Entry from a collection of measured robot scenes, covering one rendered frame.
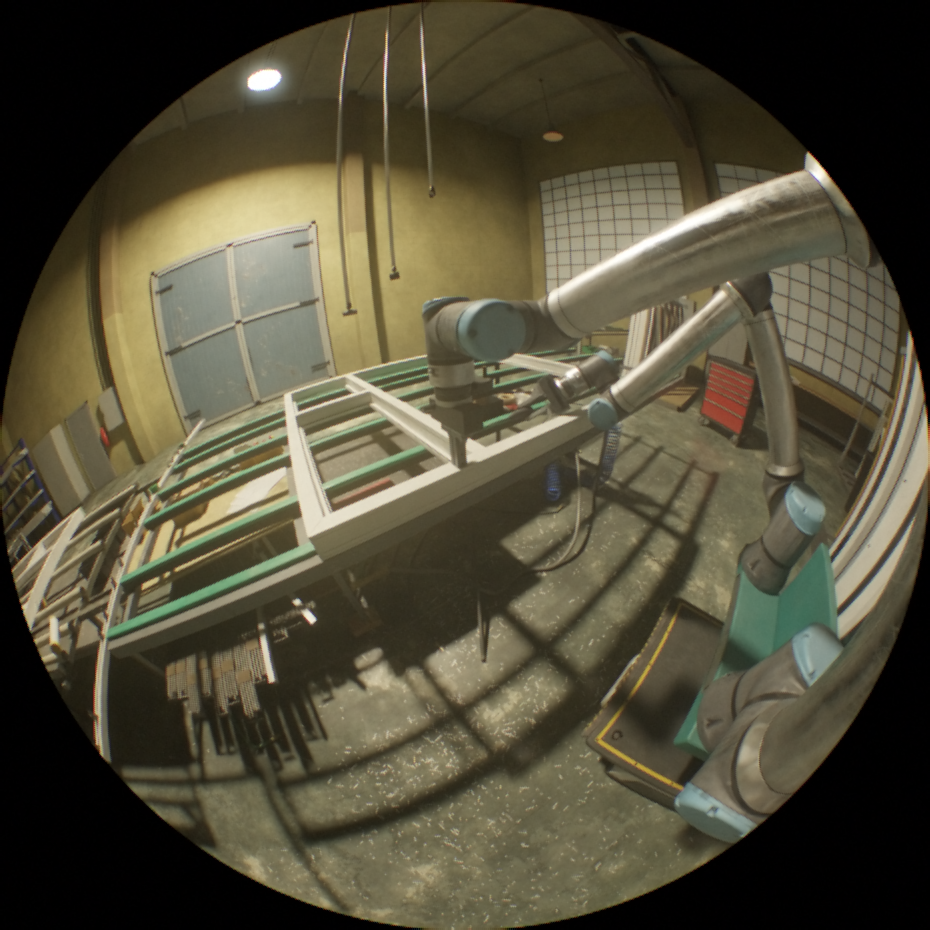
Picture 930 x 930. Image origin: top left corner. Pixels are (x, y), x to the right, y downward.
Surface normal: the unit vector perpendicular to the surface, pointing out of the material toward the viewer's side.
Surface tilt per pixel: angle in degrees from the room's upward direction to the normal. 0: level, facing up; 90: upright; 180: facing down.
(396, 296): 90
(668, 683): 0
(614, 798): 0
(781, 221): 108
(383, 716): 0
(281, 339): 90
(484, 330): 90
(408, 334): 90
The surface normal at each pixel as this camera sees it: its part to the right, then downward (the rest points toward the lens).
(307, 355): 0.59, 0.40
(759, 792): -0.83, -0.47
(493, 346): 0.38, 0.47
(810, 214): -0.75, 0.60
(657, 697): -0.07, -0.84
